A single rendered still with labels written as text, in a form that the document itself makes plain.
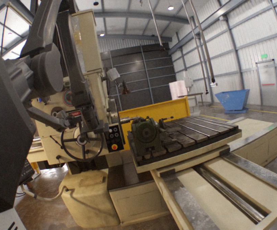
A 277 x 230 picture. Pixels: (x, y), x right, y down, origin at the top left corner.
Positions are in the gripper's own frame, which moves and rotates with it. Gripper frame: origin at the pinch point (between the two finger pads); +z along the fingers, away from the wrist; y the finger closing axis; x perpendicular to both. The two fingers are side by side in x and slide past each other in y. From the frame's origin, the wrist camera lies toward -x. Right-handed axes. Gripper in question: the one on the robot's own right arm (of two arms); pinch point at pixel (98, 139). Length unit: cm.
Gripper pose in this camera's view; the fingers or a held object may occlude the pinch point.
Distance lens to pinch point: 76.2
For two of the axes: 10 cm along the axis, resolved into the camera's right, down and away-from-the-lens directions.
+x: 2.0, 5.8, -7.9
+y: -9.7, 2.2, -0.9
